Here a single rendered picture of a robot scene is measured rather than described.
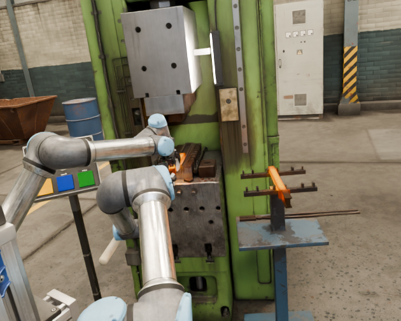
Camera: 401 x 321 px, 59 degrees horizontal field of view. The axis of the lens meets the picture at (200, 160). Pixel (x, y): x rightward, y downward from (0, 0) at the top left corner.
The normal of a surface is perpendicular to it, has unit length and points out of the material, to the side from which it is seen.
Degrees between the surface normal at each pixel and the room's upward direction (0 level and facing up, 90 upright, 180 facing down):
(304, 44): 90
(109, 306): 7
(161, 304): 30
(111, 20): 90
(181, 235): 90
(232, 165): 90
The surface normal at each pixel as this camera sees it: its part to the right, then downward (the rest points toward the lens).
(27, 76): -0.32, 0.33
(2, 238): 0.83, 0.09
